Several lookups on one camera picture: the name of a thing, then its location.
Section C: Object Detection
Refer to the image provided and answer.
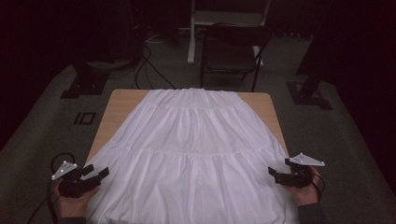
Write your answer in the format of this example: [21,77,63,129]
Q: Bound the person's left hand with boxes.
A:
[55,186,101,218]

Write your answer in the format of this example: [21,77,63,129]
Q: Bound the black looped cable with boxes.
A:
[26,152,78,224]

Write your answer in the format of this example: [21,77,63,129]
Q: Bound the dark equipment rack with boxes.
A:
[90,0,148,66]

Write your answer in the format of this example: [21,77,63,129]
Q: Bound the left hand-held gripper black cable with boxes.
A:
[46,178,60,224]

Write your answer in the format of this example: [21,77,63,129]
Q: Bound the person's right hand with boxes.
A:
[281,166,321,206]

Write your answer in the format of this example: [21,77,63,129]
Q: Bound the white skirt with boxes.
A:
[83,88,302,224]

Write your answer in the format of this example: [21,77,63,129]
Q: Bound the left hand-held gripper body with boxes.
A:
[50,161,101,199]

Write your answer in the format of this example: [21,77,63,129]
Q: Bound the black floor cables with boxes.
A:
[134,46,177,91]

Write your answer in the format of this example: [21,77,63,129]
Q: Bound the black stand with flat base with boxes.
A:
[60,60,110,100]
[286,31,333,110]

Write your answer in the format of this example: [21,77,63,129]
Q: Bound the right hand-held gripper black cable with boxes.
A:
[311,173,327,201]

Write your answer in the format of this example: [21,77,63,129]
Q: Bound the black folding chair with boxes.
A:
[199,22,274,92]

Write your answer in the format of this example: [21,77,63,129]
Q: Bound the hand-held gripper black cable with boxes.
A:
[46,178,60,224]
[311,173,327,201]

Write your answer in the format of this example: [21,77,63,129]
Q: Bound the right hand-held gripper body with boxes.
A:
[278,152,326,189]

